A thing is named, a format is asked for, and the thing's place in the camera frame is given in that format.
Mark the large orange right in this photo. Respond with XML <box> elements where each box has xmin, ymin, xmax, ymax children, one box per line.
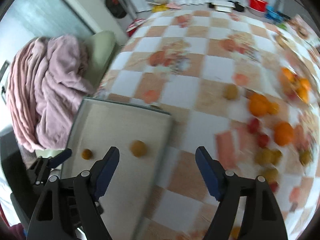
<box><xmin>273</xmin><ymin>121</ymin><xmax>294</xmax><ymax>147</ymax></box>

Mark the large orange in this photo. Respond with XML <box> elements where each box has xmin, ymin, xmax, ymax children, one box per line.
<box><xmin>273</xmin><ymin>121</ymin><xmax>294</xmax><ymax>147</ymax></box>
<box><xmin>248</xmin><ymin>93</ymin><xmax>269</xmax><ymax>117</ymax></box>

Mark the white tray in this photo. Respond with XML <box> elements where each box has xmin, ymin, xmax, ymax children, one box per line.
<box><xmin>61</xmin><ymin>98</ymin><xmax>173</xmax><ymax>239</ymax></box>

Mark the large orange left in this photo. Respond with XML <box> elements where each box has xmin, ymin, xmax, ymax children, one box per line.
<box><xmin>248</xmin><ymin>93</ymin><xmax>269</xmax><ymax>117</ymax></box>

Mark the checkered printed tablecloth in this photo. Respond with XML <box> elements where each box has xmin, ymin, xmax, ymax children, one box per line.
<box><xmin>96</xmin><ymin>10</ymin><xmax>319</xmax><ymax>239</ymax></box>

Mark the pink blanket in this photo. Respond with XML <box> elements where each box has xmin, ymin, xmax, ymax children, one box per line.
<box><xmin>6</xmin><ymin>35</ymin><xmax>94</xmax><ymax>152</ymax></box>

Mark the glass fruit bowl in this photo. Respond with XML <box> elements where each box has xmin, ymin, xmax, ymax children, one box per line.
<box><xmin>277</xmin><ymin>43</ymin><xmax>319</xmax><ymax>109</ymax></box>

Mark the green cushion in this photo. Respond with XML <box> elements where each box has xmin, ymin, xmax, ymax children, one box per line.
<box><xmin>84</xmin><ymin>30</ymin><xmax>119</xmax><ymax>89</ymax></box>

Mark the red bucket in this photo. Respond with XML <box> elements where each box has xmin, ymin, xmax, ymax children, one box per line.
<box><xmin>248</xmin><ymin>0</ymin><xmax>268</xmax><ymax>15</ymax></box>

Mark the white washing machine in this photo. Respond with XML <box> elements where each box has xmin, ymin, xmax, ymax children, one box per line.
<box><xmin>93</xmin><ymin>0</ymin><xmax>138</xmax><ymax>21</ymax></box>

